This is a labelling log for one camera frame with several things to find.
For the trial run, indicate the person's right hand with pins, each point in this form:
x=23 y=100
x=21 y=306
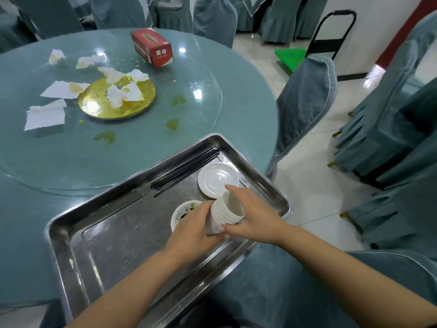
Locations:
x=261 y=223

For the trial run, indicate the person's left hand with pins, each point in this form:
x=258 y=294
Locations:
x=189 y=232

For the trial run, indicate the person's left thumb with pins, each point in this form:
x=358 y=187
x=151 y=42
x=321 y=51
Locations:
x=218 y=237

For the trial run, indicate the person's right thumb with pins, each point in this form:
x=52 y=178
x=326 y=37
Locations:
x=234 y=229

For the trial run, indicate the stack of white ribbed cups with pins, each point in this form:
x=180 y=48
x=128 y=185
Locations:
x=227 y=210

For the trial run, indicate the person's right forearm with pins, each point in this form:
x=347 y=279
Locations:
x=341 y=269

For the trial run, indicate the person's left forearm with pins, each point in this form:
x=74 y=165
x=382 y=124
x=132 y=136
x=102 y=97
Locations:
x=129 y=290

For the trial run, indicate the white dish with dark residue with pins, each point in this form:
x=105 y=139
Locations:
x=182 y=215

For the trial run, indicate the white saucer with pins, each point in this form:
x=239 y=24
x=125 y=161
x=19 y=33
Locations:
x=215 y=177

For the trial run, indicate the bundle of black chopsticks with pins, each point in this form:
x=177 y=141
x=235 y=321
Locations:
x=184 y=172

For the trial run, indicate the stainless steel tray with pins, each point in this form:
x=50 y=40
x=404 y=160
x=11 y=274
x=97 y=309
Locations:
x=119 y=235

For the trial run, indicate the round glass turntable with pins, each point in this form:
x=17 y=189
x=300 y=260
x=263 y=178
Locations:
x=143 y=150

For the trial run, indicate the teal tablecloth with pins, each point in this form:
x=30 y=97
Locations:
x=245 y=109

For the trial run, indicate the teal covered chair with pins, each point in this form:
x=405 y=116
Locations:
x=385 y=146
x=399 y=75
x=403 y=304
x=392 y=215
x=304 y=99

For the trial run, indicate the round gold plate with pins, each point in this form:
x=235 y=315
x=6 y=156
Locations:
x=102 y=107

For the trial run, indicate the red tissue box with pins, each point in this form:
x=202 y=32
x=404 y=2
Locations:
x=152 y=47

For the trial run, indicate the row of teal background chairs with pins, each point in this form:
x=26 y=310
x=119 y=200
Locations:
x=215 y=20

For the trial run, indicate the scattered crumpled white napkins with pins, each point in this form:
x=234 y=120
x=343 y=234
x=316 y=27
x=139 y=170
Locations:
x=46 y=116

